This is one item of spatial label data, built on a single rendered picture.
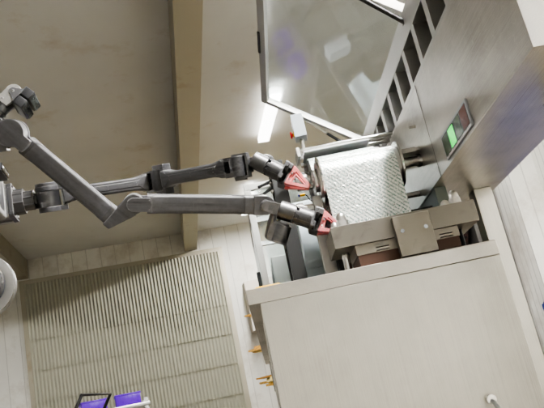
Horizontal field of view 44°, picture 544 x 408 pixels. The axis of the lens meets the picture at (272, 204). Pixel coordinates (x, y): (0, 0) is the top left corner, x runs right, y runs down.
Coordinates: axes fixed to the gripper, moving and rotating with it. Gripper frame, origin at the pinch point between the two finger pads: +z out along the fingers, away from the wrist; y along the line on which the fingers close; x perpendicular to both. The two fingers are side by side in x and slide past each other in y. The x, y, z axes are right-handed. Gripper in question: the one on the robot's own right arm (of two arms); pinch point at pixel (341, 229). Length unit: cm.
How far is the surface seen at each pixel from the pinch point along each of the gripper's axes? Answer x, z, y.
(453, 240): 1.5, 29.5, 18.6
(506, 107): 24, 27, 55
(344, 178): 15.6, -3.9, 0.3
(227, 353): -3, -103, -863
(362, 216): 5.8, 4.7, 0.2
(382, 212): 8.9, 10.1, 0.2
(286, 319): -33.7, -6.1, 25.9
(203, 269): 106, -183, -860
